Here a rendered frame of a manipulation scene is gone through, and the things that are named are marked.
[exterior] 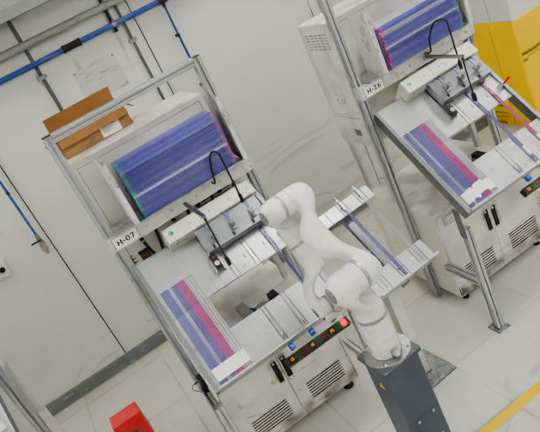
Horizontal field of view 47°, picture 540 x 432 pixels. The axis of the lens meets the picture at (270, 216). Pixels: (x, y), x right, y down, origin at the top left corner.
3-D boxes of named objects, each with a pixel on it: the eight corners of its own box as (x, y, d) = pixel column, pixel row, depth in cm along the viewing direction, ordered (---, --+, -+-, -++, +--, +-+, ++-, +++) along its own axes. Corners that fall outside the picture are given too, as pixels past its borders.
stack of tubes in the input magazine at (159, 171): (238, 162, 294) (213, 111, 283) (144, 219, 281) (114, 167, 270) (229, 158, 305) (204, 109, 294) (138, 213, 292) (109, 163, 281)
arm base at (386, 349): (421, 345, 238) (405, 309, 231) (385, 376, 232) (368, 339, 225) (390, 328, 254) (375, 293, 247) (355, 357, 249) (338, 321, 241)
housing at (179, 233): (257, 204, 313) (256, 189, 300) (173, 256, 300) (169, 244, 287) (248, 193, 316) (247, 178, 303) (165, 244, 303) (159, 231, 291)
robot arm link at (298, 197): (352, 303, 231) (383, 279, 236) (359, 292, 220) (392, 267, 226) (267, 207, 246) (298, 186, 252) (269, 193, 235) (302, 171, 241)
